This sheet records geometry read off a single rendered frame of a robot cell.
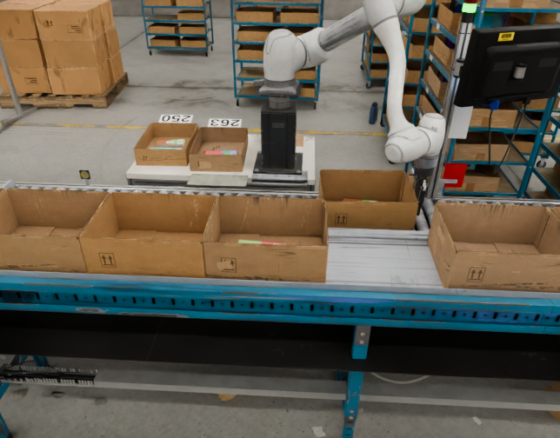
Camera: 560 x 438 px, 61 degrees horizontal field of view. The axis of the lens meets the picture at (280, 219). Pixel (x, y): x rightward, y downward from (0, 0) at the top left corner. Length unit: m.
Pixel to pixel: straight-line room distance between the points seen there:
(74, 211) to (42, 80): 4.43
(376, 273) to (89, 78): 4.86
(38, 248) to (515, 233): 1.64
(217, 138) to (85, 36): 3.25
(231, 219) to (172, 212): 0.22
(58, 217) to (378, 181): 1.37
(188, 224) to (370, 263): 0.69
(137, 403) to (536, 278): 1.75
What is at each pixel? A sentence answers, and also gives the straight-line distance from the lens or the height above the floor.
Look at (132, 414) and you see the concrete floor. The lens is 2.41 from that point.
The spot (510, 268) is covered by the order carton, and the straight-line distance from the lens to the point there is 1.63.
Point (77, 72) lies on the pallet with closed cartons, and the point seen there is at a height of 0.40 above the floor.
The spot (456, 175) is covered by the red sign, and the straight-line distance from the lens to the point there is 2.45.
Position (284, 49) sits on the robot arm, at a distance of 2.36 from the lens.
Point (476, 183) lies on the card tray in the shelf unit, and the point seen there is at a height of 0.59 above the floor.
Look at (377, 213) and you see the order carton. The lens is 2.00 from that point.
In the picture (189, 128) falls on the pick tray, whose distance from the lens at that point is 2.96.
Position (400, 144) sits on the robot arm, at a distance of 1.77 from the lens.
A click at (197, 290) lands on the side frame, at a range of 1.52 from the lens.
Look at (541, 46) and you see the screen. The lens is 2.21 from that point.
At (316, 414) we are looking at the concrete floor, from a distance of 2.33.
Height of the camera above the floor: 1.90
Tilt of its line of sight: 33 degrees down
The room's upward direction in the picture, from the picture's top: 1 degrees clockwise
